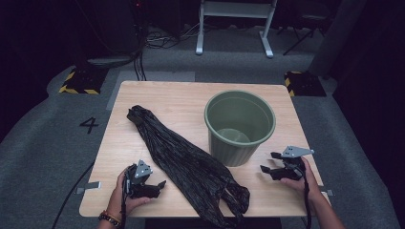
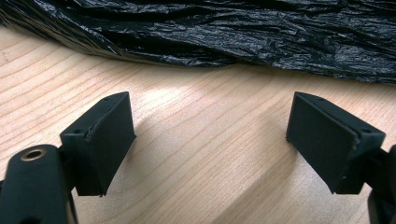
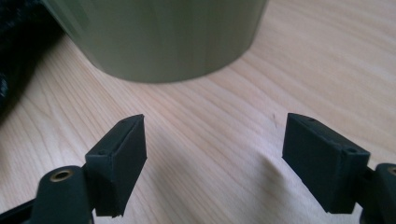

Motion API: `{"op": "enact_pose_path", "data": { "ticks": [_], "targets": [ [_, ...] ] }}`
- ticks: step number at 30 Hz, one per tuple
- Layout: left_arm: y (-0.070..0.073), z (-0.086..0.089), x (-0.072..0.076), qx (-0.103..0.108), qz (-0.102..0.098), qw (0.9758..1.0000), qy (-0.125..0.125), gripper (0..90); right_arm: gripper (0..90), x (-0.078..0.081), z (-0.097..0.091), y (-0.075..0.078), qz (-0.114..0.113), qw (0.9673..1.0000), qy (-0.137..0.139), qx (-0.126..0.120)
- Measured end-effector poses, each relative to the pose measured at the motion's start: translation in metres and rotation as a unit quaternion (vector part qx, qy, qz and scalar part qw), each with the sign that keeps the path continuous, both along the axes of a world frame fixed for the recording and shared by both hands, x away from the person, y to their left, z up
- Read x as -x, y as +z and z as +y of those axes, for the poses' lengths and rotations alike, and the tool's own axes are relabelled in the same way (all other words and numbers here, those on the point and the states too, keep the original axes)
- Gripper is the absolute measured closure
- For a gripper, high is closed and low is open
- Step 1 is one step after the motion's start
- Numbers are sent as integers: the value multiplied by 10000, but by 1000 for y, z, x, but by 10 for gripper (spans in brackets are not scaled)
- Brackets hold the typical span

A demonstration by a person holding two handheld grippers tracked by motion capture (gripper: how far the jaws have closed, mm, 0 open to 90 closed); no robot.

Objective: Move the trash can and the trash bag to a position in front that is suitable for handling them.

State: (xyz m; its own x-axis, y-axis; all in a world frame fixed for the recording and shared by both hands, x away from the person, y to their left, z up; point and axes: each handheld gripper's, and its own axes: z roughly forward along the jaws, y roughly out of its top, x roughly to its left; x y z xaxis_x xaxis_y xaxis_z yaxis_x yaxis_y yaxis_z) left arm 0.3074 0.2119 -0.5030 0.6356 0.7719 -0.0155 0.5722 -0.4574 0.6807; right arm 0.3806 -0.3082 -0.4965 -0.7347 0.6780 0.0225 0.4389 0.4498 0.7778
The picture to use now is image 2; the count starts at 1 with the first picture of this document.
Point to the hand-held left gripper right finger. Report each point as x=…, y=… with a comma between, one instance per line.
x=327, y=140

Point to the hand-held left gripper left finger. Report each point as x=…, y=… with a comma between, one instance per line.
x=99, y=146

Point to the black plastic garbage bag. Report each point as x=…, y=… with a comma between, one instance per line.
x=218, y=31

